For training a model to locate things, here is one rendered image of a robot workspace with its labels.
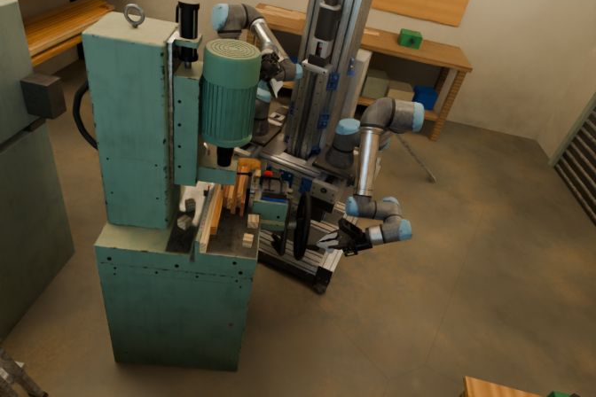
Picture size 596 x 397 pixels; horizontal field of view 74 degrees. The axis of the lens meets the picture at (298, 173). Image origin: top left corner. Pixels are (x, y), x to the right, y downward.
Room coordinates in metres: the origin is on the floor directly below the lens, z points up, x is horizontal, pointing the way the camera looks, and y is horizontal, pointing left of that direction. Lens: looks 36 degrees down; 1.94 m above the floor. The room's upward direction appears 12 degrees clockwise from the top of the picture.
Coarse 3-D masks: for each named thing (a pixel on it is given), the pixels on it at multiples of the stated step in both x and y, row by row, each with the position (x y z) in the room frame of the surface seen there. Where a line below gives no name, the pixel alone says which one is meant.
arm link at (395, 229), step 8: (392, 216) 1.18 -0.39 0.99; (384, 224) 1.15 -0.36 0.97; (392, 224) 1.14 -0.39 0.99; (400, 224) 1.13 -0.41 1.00; (408, 224) 1.13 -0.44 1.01; (384, 232) 1.11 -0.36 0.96; (392, 232) 1.11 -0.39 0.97; (400, 232) 1.11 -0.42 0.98; (408, 232) 1.11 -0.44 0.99; (384, 240) 1.10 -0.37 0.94; (392, 240) 1.10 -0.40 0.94; (400, 240) 1.10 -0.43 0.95
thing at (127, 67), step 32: (96, 32) 1.03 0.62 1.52; (128, 32) 1.08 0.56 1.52; (160, 32) 1.13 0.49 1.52; (96, 64) 1.01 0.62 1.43; (128, 64) 1.02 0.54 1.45; (160, 64) 1.04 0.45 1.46; (96, 96) 1.01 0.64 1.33; (128, 96) 1.02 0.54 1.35; (160, 96) 1.04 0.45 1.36; (96, 128) 1.01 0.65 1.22; (128, 128) 1.02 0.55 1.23; (160, 128) 1.04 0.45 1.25; (128, 160) 1.02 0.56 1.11; (160, 160) 1.03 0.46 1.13; (128, 192) 1.02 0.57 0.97; (160, 192) 1.03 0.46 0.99; (128, 224) 1.02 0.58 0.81; (160, 224) 1.03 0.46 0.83
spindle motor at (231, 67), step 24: (216, 48) 1.14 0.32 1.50; (240, 48) 1.19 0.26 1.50; (216, 72) 1.09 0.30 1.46; (240, 72) 1.10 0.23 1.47; (216, 96) 1.09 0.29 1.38; (240, 96) 1.10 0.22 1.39; (216, 120) 1.09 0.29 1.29; (240, 120) 1.11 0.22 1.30; (216, 144) 1.08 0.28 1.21; (240, 144) 1.11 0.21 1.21
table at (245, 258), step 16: (224, 208) 1.12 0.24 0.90; (224, 224) 1.04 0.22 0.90; (240, 224) 1.05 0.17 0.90; (272, 224) 1.12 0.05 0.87; (208, 240) 0.94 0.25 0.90; (224, 240) 0.96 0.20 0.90; (240, 240) 0.98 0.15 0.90; (256, 240) 0.99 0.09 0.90; (208, 256) 0.89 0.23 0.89; (224, 256) 0.89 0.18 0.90; (240, 256) 0.91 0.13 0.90; (256, 256) 0.92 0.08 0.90
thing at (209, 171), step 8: (200, 160) 1.16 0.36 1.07; (208, 160) 1.17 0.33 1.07; (216, 160) 1.18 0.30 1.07; (232, 160) 1.20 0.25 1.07; (200, 168) 1.13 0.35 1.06; (208, 168) 1.13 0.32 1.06; (216, 168) 1.13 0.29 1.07; (224, 168) 1.14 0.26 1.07; (232, 168) 1.15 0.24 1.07; (200, 176) 1.13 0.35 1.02; (208, 176) 1.13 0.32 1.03; (216, 176) 1.13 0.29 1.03; (224, 176) 1.14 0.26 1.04; (232, 176) 1.14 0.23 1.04; (232, 184) 1.14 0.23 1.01
